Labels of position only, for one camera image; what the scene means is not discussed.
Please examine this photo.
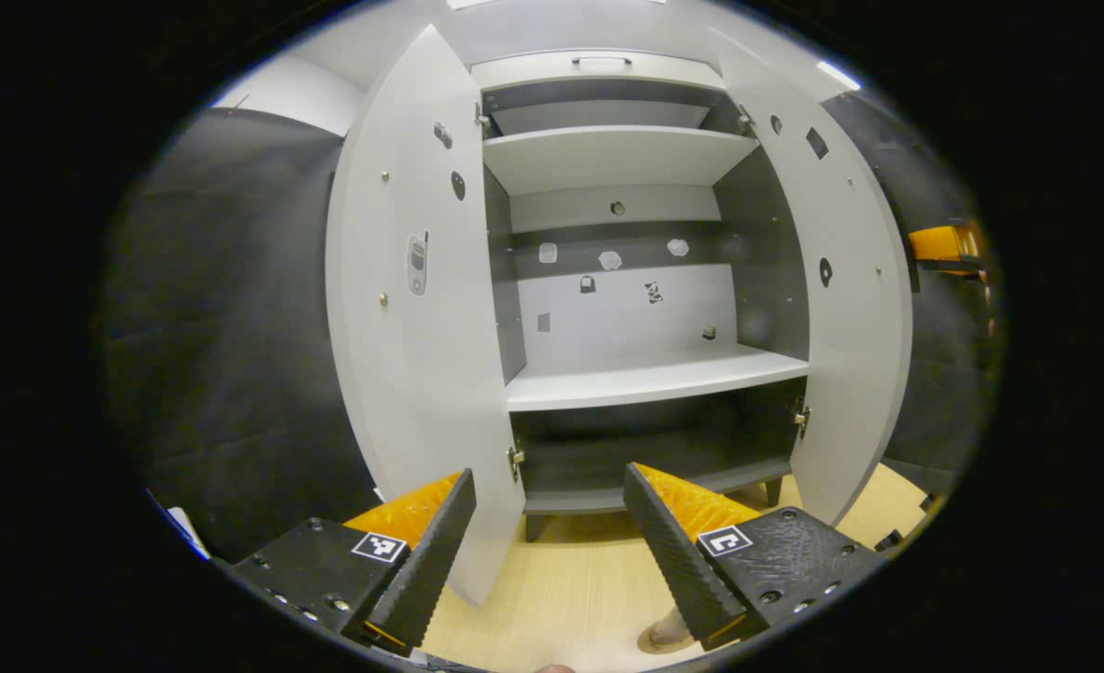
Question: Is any white cabinet drawer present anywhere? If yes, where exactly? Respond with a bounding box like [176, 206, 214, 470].
[470, 51, 725, 92]

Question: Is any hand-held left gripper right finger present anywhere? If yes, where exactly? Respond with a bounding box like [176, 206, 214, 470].
[624, 463, 889, 652]

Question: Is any white cabinet door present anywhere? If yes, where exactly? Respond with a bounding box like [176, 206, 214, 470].
[324, 25, 526, 609]
[710, 33, 915, 529]

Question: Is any white cabinet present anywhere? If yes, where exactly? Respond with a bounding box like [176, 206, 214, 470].
[472, 51, 814, 543]

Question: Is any silver bottle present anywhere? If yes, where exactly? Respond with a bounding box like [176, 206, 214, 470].
[652, 606, 695, 646]

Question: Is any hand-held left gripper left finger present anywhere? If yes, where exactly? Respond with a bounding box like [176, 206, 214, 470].
[229, 467, 478, 655]

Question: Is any white panel with blue edge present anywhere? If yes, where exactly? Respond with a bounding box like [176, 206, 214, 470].
[145, 486, 212, 562]

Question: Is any black backdrop cloth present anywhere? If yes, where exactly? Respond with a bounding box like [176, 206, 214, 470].
[103, 107, 380, 562]
[818, 89, 1006, 496]

